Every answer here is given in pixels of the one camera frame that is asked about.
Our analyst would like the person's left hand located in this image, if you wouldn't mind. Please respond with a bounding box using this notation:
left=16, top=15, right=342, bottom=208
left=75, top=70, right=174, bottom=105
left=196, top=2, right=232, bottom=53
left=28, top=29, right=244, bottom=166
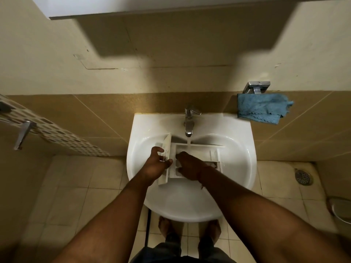
left=140, top=146, right=174, bottom=187

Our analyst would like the person's right hand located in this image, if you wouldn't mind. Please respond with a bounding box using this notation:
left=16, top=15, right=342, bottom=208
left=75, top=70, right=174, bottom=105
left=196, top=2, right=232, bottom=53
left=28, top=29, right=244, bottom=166
left=175, top=151, right=210, bottom=182

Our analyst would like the person's right forearm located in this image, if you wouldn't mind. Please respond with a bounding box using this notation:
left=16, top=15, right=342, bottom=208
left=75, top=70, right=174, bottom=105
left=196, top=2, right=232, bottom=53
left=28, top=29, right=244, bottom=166
left=199, top=166, right=351, bottom=263

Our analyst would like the person's left forearm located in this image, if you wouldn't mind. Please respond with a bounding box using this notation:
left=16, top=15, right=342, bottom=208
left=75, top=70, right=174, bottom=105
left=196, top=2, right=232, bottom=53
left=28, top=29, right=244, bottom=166
left=52, top=176, right=153, bottom=263

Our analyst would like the person's left foot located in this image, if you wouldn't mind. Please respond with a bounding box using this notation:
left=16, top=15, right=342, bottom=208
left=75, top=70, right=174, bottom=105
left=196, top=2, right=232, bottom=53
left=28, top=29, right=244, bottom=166
left=158, top=216, right=177, bottom=240

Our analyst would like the person's foot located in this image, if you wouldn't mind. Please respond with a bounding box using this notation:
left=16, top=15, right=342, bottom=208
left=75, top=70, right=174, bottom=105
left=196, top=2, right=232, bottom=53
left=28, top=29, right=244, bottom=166
left=202, top=219, right=222, bottom=242
left=158, top=216, right=177, bottom=240

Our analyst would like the person's right foot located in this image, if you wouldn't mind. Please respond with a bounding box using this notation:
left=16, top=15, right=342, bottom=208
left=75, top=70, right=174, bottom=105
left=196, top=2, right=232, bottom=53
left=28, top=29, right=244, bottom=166
left=202, top=219, right=222, bottom=242

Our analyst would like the white ceramic sink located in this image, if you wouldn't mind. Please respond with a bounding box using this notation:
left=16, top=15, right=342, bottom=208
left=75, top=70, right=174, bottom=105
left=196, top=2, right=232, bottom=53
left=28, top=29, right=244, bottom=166
left=127, top=113, right=257, bottom=223

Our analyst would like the chrome sink faucet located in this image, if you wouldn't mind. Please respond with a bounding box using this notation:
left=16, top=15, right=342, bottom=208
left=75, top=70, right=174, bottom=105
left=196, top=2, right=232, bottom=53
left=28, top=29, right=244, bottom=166
left=184, top=105, right=202, bottom=138

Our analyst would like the blue cloth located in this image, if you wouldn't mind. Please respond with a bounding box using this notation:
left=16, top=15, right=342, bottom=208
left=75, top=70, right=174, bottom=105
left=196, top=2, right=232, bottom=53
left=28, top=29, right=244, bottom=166
left=237, top=92, right=294, bottom=125

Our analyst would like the round steel floor drain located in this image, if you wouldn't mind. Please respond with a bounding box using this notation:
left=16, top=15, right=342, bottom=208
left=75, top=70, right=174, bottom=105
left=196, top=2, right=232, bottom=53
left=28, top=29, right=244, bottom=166
left=295, top=169, right=314, bottom=186

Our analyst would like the steel dustbin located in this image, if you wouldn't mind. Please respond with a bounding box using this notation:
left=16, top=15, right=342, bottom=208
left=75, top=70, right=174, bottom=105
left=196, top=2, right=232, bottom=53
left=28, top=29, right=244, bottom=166
left=326, top=196, right=351, bottom=225

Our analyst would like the chrome shower mixer valve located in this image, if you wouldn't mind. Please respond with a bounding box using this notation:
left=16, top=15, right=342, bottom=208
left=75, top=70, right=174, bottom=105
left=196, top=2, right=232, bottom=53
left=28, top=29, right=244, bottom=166
left=0, top=102, right=15, bottom=115

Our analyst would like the white mirror cabinet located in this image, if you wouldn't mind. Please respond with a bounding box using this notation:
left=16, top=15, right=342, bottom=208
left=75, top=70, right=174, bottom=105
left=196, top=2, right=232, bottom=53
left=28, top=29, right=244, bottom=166
left=30, top=0, right=351, bottom=20

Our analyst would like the chrome wall hook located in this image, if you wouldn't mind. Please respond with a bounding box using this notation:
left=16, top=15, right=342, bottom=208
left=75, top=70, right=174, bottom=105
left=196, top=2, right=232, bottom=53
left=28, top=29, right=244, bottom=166
left=242, top=81, right=271, bottom=95

